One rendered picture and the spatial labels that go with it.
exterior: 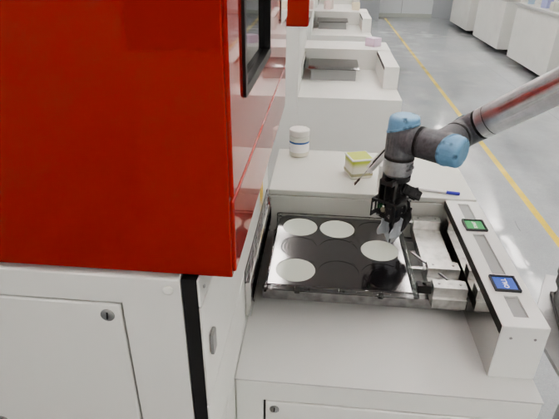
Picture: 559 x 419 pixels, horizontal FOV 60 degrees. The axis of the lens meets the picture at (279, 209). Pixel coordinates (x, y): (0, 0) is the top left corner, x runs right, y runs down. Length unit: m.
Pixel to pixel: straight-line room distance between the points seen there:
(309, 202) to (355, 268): 0.33
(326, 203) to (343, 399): 0.63
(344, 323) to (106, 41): 0.87
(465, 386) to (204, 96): 0.83
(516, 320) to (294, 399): 0.48
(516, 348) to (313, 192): 0.70
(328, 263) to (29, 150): 0.82
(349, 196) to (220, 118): 0.97
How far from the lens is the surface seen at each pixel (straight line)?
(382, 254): 1.33
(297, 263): 1.26
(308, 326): 1.20
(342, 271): 1.25
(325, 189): 1.50
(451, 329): 1.26
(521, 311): 1.15
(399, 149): 1.21
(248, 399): 1.13
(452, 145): 1.16
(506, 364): 1.16
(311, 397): 1.10
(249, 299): 1.15
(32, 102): 0.64
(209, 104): 0.56
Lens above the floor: 1.62
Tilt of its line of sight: 28 degrees down
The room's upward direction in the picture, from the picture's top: 1 degrees clockwise
